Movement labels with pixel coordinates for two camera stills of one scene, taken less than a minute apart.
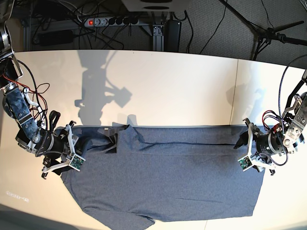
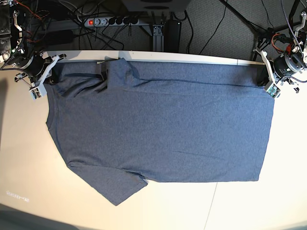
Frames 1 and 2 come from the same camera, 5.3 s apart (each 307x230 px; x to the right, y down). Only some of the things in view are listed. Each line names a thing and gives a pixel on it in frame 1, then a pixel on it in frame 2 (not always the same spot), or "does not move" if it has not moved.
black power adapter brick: x=172 y=32 does not move
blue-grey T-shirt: x=135 y=176 -> x=119 y=123
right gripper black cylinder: x=267 y=144 -> x=287 y=65
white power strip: x=112 y=22 does not move
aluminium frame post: x=158 y=38 does not move
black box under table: x=49 y=37 does not move
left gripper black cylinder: x=55 y=144 -> x=36 y=66
